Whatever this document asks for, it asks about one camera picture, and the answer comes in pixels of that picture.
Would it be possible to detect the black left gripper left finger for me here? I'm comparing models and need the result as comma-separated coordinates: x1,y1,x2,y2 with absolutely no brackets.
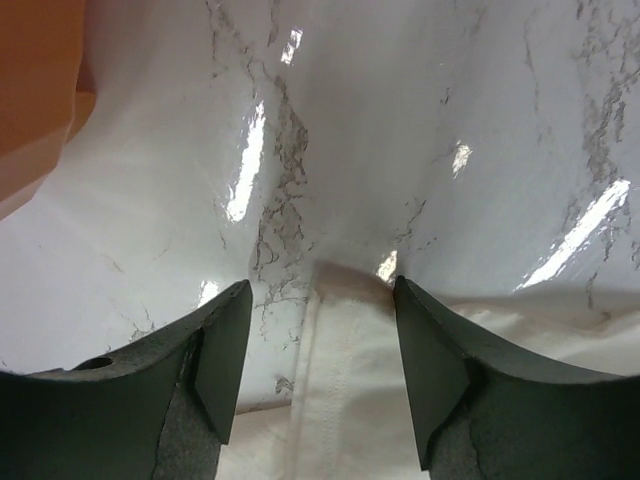
1,280,253,479

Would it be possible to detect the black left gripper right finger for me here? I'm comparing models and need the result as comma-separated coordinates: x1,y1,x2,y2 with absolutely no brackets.
393,277,639,479

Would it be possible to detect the cream white t shirt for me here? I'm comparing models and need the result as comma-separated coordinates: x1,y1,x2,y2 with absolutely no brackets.
214,257,640,480

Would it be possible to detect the orange plastic basket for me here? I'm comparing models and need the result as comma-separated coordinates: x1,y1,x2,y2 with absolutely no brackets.
1,1,96,218

